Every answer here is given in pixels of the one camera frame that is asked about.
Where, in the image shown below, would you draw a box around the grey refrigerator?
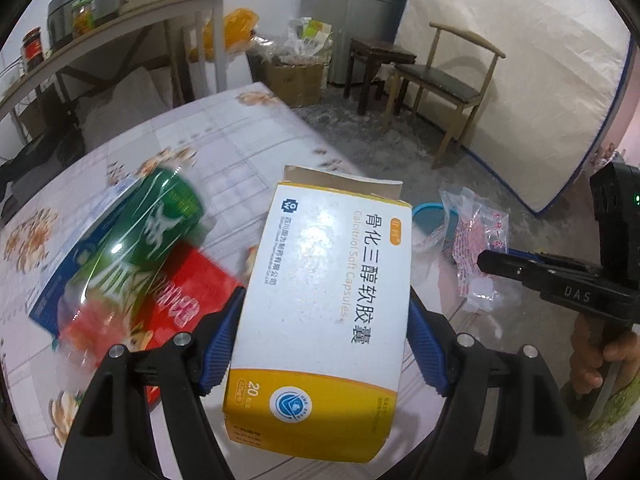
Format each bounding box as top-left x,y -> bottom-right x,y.
300,0 -> 418,86

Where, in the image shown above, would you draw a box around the blue white box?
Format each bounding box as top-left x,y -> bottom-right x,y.
27,180 -> 146,338

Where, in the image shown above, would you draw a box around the yellow white medicine box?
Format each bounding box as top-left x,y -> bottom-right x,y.
221,165 -> 413,463

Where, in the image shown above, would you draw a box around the black clothes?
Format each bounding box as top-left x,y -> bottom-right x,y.
0,135 -> 81,221

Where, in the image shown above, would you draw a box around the long white side table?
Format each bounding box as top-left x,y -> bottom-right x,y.
0,0 -> 241,126

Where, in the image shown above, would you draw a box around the cardboard box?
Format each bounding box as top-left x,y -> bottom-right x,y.
262,60 -> 326,108

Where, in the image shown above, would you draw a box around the dark sauce jar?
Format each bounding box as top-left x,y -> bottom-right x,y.
20,27 -> 48,73

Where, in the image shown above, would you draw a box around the yellow pickle jar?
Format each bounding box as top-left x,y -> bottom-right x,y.
71,0 -> 96,38

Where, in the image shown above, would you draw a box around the person's right hand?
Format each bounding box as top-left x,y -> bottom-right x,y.
569,317 -> 640,403

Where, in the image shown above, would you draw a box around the white mattress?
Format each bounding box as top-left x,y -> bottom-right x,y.
395,0 -> 633,217

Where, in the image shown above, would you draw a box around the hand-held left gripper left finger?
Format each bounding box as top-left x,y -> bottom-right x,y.
57,287 -> 248,480

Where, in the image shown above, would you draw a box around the beige sack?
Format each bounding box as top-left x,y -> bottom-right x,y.
75,66 -> 171,151

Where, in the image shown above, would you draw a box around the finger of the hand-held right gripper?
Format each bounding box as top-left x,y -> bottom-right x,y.
476,250 -> 551,288
507,249 -> 556,263

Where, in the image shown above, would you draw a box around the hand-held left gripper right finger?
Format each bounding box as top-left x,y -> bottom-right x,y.
407,285 -> 587,480

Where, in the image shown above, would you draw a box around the blue plastic basket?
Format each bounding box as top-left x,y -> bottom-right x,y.
412,202 -> 461,256

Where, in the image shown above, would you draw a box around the floral tablecloth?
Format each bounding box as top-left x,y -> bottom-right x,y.
0,81 -> 451,480

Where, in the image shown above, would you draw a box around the clear red print wrapper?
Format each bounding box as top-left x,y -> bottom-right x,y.
439,185 -> 510,313

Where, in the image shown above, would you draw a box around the dark wooden stool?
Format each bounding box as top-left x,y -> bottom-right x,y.
344,37 -> 417,113

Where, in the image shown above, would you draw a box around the white plastic bags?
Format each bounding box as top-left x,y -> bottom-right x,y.
272,17 -> 333,66

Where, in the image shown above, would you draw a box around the red box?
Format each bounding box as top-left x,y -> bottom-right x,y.
127,240 -> 246,403

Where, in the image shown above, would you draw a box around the wooden chair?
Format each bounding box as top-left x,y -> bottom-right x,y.
382,21 -> 506,168

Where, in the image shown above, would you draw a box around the green label plastic bottle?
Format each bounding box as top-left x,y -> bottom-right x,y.
55,167 -> 206,366

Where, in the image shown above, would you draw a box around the yellow plastic bag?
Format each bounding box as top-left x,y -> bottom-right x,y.
187,8 -> 258,61

